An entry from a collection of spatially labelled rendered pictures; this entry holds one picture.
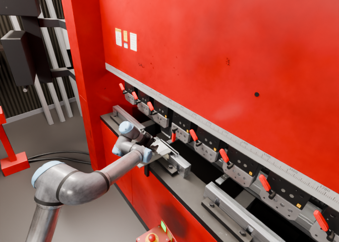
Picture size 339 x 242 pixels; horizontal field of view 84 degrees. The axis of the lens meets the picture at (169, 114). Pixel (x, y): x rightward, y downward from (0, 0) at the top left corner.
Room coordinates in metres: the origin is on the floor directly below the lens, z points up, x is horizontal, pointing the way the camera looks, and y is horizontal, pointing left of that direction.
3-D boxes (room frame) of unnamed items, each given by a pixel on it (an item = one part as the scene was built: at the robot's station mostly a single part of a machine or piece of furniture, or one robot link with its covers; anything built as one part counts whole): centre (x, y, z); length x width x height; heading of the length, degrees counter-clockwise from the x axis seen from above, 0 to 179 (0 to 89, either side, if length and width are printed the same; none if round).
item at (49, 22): (1.88, 1.10, 1.67); 0.40 x 0.24 x 0.07; 43
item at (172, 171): (1.05, 0.03, 0.89); 0.30 x 0.05 x 0.03; 43
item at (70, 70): (1.88, 1.10, 1.18); 0.40 x 0.24 x 0.07; 43
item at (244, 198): (0.94, -0.67, 0.81); 0.64 x 0.08 x 0.14; 133
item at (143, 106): (1.28, 0.17, 1.26); 0.15 x 0.09 x 0.17; 43
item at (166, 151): (1.02, 0.13, 1.00); 0.26 x 0.18 x 0.01; 133
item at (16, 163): (1.66, 1.85, 0.42); 0.25 x 0.20 x 0.83; 133
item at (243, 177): (0.69, -0.37, 1.26); 0.15 x 0.09 x 0.17; 43
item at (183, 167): (1.08, -0.02, 0.92); 0.39 x 0.06 x 0.10; 43
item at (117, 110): (1.52, 0.39, 0.92); 0.50 x 0.06 x 0.10; 43
